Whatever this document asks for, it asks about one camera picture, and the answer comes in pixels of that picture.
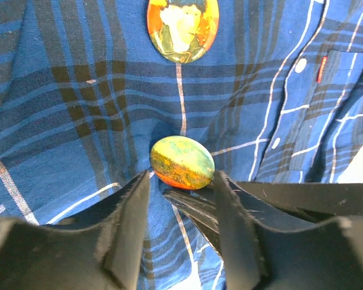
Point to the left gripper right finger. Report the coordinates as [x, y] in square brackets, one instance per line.
[263, 247]

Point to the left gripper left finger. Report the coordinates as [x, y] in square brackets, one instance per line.
[97, 248]

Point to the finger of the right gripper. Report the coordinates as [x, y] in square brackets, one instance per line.
[207, 215]

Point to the landscape round brooch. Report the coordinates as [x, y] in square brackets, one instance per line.
[182, 162]

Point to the blue plaid button shirt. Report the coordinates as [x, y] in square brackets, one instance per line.
[84, 95]

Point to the portrait round brooch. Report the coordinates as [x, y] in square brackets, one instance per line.
[182, 31]

